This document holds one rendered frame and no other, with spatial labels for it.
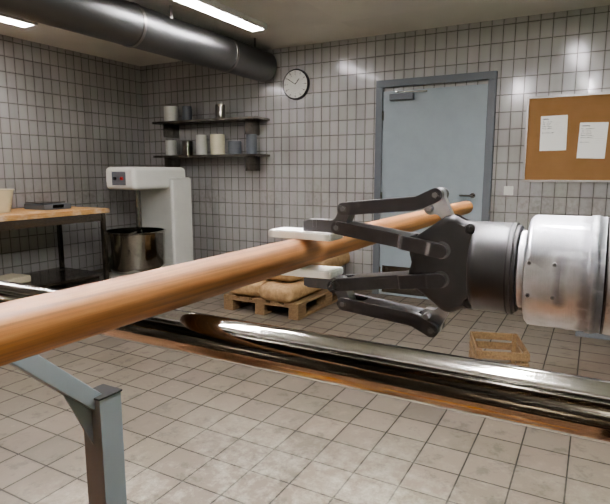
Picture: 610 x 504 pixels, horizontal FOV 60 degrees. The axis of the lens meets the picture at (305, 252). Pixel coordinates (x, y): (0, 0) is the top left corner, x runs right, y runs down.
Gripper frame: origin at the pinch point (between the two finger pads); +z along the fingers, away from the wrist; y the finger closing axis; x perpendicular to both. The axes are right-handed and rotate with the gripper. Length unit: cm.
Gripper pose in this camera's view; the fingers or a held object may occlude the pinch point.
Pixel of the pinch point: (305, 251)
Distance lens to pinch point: 52.6
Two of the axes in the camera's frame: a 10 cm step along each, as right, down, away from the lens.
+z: -8.8, -0.7, 4.8
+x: 4.8, -1.4, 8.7
